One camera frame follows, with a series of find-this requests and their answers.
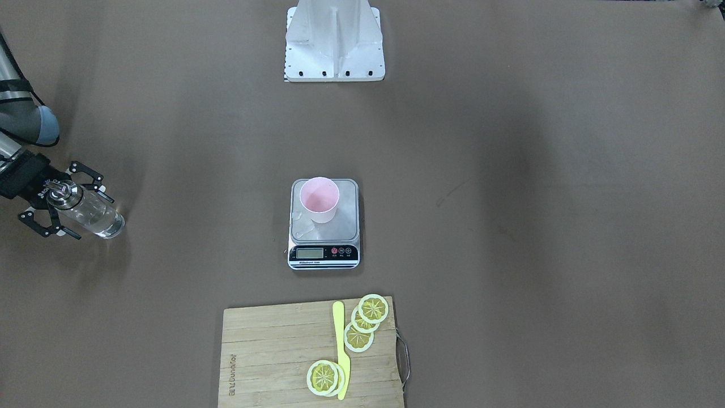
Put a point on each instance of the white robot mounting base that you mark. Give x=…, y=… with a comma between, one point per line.
x=333, y=41

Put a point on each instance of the yellow plastic knife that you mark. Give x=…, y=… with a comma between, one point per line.
x=343, y=360

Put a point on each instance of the silver digital kitchen scale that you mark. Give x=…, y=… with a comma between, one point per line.
x=325, y=240

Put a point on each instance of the wooden cutting board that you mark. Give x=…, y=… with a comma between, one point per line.
x=267, y=350

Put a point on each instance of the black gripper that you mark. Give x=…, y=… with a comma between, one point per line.
x=24, y=177

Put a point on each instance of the pink plastic cup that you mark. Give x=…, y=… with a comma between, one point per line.
x=319, y=197

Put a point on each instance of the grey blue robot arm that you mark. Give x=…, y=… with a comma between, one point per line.
x=27, y=122

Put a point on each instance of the lemon slice lower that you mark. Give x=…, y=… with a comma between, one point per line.
x=357, y=341

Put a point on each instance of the lemon slice front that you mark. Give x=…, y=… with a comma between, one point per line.
x=321, y=377

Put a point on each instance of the lemon slice middle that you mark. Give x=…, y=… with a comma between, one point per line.
x=361, y=325

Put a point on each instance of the clear glass sauce bottle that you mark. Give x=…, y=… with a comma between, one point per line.
x=84, y=207

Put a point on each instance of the lemon slice behind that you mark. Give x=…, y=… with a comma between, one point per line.
x=340, y=383

